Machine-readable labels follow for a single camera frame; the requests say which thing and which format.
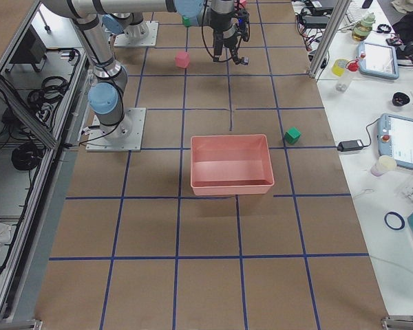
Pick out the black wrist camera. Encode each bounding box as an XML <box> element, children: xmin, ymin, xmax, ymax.
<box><xmin>235</xmin><ymin>8</ymin><xmax>250</xmax><ymax>30</ymax></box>

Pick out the yellow black push button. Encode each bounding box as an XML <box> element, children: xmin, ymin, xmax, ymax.
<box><xmin>238</xmin><ymin>57</ymin><xmax>249</xmax><ymax>65</ymax></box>

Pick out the green cube far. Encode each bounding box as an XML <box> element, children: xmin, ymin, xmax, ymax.
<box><xmin>182</xmin><ymin>16</ymin><xmax>191</xmax><ymax>28</ymax></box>

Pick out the black bowl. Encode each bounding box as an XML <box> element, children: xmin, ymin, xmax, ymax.
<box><xmin>392</xmin><ymin>92</ymin><xmax>410</xmax><ymax>107</ymax></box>

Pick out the green tea bottle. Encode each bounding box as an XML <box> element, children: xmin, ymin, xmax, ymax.
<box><xmin>351</xmin><ymin>12</ymin><xmax>376</xmax><ymax>42</ymax></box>

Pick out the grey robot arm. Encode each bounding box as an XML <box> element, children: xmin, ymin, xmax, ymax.
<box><xmin>103</xmin><ymin>3</ymin><xmax>251</xmax><ymax>65</ymax></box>
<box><xmin>43</xmin><ymin>1</ymin><xmax>240</xmax><ymax>140</ymax></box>

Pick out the teach pendant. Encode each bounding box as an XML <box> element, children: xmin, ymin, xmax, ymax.
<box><xmin>377</xmin><ymin>113</ymin><xmax>413</xmax><ymax>170</ymax></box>
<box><xmin>357</xmin><ymin>42</ymin><xmax>399</xmax><ymax>80</ymax></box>

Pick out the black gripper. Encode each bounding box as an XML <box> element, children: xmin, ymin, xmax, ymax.
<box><xmin>209</xmin><ymin>0</ymin><xmax>234</xmax><ymax>33</ymax></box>
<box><xmin>213</xmin><ymin>25</ymin><xmax>245</xmax><ymax>64</ymax></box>

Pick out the white plastic cup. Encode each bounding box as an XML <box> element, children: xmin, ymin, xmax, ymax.
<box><xmin>370</xmin><ymin>155</ymin><xmax>397</xmax><ymax>177</ymax></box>

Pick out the clear squeeze bottle red cap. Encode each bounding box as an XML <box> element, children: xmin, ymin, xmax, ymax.
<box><xmin>335</xmin><ymin>59</ymin><xmax>359</xmax><ymax>92</ymax></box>

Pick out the black power adapter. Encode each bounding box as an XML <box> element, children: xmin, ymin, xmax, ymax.
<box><xmin>337</xmin><ymin>140</ymin><xmax>364</xmax><ymax>152</ymax></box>

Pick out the near teach pendant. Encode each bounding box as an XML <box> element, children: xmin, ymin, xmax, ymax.
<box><xmin>377</xmin><ymin>113</ymin><xmax>413</xmax><ymax>170</ymax></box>

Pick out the yellow tape roll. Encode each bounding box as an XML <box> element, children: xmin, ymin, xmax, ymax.
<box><xmin>331</xmin><ymin>58</ymin><xmax>349</xmax><ymax>77</ymax></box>

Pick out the blue tape ring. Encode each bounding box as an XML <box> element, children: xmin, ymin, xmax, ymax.
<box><xmin>384</xmin><ymin>212</ymin><xmax>405</xmax><ymax>231</ymax></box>

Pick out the aluminium frame post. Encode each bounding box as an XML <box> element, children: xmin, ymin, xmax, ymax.
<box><xmin>308</xmin><ymin>0</ymin><xmax>351</xmax><ymax>78</ymax></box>

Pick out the pink plastic bin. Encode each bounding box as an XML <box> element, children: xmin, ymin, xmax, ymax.
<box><xmin>190</xmin><ymin>134</ymin><xmax>275</xmax><ymax>196</ymax></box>

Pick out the green cube near bin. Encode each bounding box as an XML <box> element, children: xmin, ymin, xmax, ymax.
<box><xmin>284</xmin><ymin>126</ymin><xmax>301</xmax><ymax>144</ymax></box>

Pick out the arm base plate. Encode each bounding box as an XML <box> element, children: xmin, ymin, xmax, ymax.
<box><xmin>114</xmin><ymin>21</ymin><xmax>159</xmax><ymax>48</ymax></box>
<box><xmin>85</xmin><ymin>107</ymin><xmax>147</xmax><ymax>153</ymax></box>

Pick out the far teach pendant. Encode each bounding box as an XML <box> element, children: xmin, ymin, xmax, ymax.
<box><xmin>357</xmin><ymin>42</ymin><xmax>399</xmax><ymax>80</ymax></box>

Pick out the pink cube centre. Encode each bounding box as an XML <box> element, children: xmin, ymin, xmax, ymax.
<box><xmin>175</xmin><ymin>51</ymin><xmax>190</xmax><ymax>69</ymax></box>

